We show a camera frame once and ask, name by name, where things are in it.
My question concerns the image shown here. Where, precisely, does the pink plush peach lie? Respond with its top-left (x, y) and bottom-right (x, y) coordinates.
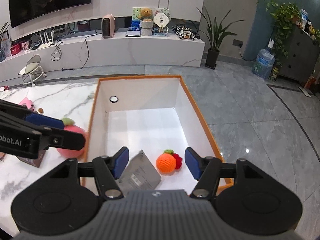
top-left (57, 117), bottom-right (87, 158)

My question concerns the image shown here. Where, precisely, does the pink toy device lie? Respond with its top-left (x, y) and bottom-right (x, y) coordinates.
top-left (19, 97), bottom-right (35, 111)

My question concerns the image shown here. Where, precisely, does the red crochet flower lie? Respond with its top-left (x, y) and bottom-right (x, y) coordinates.
top-left (172, 153), bottom-right (183, 170)

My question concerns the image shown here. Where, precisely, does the dark picture book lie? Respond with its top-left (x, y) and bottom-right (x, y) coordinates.
top-left (17, 150), bottom-right (46, 168)

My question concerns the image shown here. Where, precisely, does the grey booklet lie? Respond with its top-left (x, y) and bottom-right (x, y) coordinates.
top-left (117, 150), bottom-right (161, 195)

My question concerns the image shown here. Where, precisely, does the orange crochet fruit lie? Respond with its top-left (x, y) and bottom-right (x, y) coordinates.
top-left (156, 149), bottom-right (176, 174)

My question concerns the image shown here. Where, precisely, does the white small chair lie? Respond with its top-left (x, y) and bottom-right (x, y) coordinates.
top-left (18, 55), bottom-right (47, 87)

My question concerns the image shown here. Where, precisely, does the red gift box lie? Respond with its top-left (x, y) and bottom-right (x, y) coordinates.
top-left (10, 43), bottom-right (22, 56)

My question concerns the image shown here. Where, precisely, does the white wifi router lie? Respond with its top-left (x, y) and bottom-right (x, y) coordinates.
top-left (33, 30), bottom-right (55, 49)

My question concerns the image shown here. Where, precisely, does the white marble tv bench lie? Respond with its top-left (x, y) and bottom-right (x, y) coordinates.
top-left (1, 33), bottom-right (205, 81)

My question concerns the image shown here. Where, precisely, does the blue water jug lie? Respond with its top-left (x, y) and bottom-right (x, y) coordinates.
top-left (252, 39), bottom-right (275, 80)

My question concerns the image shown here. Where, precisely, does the pink space heater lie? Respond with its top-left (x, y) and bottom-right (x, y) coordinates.
top-left (101, 14), bottom-right (115, 38)

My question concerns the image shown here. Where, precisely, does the white laptop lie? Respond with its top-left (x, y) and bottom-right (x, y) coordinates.
top-left (125, 30), bottom-right (141, 37)

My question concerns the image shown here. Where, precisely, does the potted long leaf plant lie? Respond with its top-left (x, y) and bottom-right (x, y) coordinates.
top-left (198, 6), bottom-right (245, 69)

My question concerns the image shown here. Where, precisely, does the black white checkered toy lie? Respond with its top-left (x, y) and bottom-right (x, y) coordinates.
top-left (172, 24), bottom-right (200, 40)

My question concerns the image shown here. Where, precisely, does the green picture card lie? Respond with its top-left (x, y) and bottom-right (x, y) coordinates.
top-left (131, 7), bottom-right (157, 30)

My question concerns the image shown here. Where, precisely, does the white knitted basket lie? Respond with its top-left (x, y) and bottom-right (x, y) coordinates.
top-left (139, 19), bottom-right (153, 36)

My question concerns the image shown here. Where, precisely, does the grey drawer cabinet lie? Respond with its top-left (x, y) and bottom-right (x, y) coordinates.
top-left (279, 27), bottom-right (319, 85)

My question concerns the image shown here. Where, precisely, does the brown teddy bear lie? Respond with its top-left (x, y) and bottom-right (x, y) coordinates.
top-left (138, 8), bottom-right (153, 21)

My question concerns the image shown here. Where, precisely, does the round paper fan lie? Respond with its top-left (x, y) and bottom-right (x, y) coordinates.
top-left (153, 8), bottom-right (171, 34)

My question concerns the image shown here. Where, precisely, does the green trailing plant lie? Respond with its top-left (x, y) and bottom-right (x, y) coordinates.
top-left (266, 0), bottom-right (301, 64)

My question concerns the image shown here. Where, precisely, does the black power cable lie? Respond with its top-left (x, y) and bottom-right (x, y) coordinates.
top-left (50, 28), bottom-right (103, 71)

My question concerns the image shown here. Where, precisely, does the wall power socket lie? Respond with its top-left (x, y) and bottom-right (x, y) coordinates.
top-left (232, 39), bottom-right (243, 48)

